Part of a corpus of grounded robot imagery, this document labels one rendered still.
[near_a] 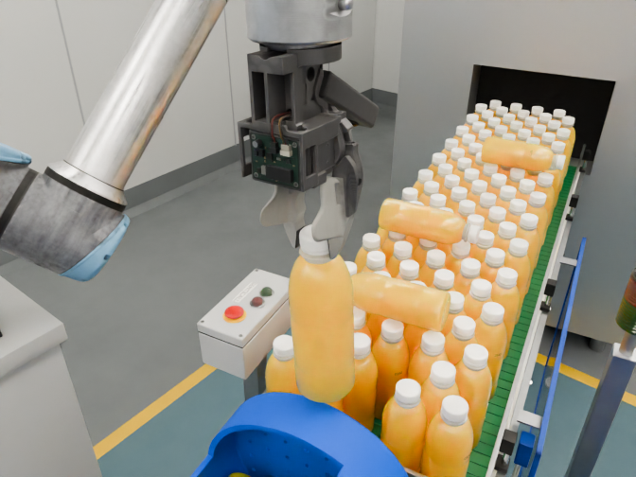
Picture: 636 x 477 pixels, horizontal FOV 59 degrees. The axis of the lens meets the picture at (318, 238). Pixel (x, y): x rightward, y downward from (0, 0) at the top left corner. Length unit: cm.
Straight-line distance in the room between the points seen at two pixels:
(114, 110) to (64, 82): 238
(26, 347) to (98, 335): 175
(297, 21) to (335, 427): 45
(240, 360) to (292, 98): 65
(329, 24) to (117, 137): 65
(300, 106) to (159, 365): 220
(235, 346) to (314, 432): 38
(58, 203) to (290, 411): 56
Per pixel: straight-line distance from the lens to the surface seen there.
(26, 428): 123
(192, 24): 109
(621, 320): 105
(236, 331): 103
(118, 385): 258
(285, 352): 96
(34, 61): 335
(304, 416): 70
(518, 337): 138
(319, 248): 57
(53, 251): 106
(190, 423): 236
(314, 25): 47
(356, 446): 70
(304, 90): 50
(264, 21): 47
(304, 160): 47
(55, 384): 121
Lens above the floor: 177
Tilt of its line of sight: 32 degrees down
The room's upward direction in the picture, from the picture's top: straight up
